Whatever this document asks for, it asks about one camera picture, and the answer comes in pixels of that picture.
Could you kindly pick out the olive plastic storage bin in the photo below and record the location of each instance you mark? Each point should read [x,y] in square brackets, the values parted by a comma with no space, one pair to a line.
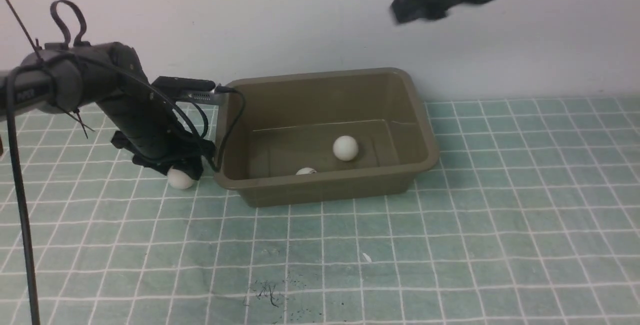
[290,122]

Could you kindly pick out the green checkered tablecloth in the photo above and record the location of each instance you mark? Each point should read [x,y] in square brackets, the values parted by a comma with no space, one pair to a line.
[531,217]

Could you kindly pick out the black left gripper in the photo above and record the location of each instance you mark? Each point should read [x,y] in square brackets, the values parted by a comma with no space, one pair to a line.
[147,125]

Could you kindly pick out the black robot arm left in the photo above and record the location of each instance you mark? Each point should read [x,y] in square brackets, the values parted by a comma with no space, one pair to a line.
[109,75]

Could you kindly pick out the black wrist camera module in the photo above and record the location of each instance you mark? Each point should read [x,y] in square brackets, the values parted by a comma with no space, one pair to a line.
[185,89]

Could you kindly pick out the white ball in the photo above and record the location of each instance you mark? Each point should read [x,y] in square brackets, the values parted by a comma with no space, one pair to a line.
[345,148]
[177,179]
[306,171]

